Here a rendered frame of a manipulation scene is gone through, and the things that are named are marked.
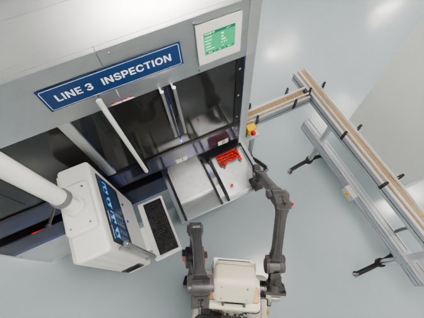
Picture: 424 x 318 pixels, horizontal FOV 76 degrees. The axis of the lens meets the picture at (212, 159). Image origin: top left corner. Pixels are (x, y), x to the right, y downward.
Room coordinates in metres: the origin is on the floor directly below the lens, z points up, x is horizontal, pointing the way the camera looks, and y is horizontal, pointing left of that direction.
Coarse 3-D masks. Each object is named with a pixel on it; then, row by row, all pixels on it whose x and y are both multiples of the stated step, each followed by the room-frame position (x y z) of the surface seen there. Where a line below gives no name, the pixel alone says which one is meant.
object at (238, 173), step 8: (240, 152) 0.96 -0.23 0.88; (216, 160) 0.91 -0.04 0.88; (248, 160) 0.87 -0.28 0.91; (216, 168) 0.84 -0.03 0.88; (232, 168) 0.83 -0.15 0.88; (240, 168) 0.82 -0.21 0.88; (248, 168) 0.81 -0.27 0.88; (224, 176) 0.77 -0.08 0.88; (232, 176) 0.77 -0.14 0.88; (240, 176) 0.76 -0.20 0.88; (248, 176) 0.75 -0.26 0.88; (224, 184) 0.71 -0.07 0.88; (240, 184) 0.69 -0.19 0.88; (248, 184) 0.69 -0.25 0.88; (232, 192) 0.64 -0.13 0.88; (240, 192) 0.63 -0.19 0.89
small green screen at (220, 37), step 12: (240, 12) 1.01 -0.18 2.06; (204, 24) 0.96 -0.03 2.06; (216, 24) 0.98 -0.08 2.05; (228, 24) 1.00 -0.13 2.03; (240, 24) 1.01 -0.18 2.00; (204, 36) 0.96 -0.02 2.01; (216, 36) 0.98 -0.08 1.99; (228, 36) 0.99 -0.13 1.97; (240, 36) 1.02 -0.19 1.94; (204, 48) 0.96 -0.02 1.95; (216, 48) 0.98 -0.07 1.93; (228, 48) 1.00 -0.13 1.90; (204, 60) 0.96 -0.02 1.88
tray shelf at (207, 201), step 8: (224, 144) 1.05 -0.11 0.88; (232, 144) 1.04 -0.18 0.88; (208, 152) 0.99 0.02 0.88; (216, 152) 0.99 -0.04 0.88; (224, 152) 0.98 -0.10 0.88; (248, 152) 0.96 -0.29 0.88; (208, 168) 0.85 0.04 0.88; (168, 184) 0.76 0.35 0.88; (176, 192) 0.68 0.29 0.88; (208, 192) 0.66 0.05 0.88; (248, 192) 0.62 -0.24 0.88; (176, 200) 0.62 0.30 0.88; (192, 200) 0.61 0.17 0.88; (200, 200) 0.60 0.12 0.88; (208, 200) 0.60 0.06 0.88; (216, 200) 0.59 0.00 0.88; (224, 200) 0.59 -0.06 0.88; (232, 200) 0.58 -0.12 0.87; (176, 208) 0.56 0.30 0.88; (184, 208) 0.56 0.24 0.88; (192, 208) 0.55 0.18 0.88; (200, 208) 0.54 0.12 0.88; (208, 208) 0.54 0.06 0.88; (192, 216) 0.49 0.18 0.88
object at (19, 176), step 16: (0, 160) 0.41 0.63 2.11; (0, 176) 0.38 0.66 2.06; (16, 176) 0.39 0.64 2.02; (32, 176) 0.42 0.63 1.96; (32, 192) 0.38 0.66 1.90; (48, 192) 0.39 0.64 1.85; (64, 192) 0.43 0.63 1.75; (64, 208) 0.38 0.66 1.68; (80, 208) 0.39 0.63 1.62; (48, 224) 0.31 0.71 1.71
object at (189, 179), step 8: (184, 160) 0.94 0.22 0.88; (192, 160) 0.94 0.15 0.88; (168, 168) 0.89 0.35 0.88; (176, 168) 0.88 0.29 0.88; (184, 168) 0.87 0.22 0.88; (192, 168) 0.86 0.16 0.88; (200, 168) 0.86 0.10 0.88; (176, 176) 0.82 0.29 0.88; (184, 176) 0.81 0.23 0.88; (192, 176) 0.80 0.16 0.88; (200, 176) 0.79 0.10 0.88; (176, 184) 0.75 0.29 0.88; (184, 184) 0.74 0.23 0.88; (192, 184) 0.73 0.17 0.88; (200, 184) 0.73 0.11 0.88; (208, 184) 0.72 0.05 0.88; (184, 192) 0.68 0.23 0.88; (192, 192) 0.67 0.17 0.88; (200, 192) 0.65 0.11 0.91; (184, 200) 0.61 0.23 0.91
